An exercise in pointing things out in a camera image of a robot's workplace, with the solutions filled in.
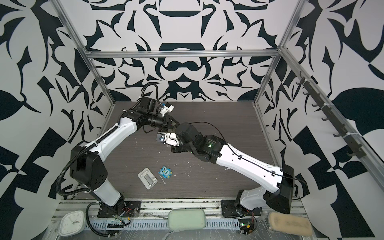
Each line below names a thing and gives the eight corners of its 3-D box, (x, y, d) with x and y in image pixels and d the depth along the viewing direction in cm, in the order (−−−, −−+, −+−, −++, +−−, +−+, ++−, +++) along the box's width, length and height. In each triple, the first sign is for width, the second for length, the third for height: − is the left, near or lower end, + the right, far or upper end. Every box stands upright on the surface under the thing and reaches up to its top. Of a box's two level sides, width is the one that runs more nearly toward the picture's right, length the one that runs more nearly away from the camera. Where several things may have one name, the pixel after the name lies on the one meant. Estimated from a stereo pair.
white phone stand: (137, 176, 86) (136, 175, 85) (148, 167, 90) (147, 166, 88) (148, 191, 81) (147, 189, 80) (159, 181, 85) (158, 180, 83)
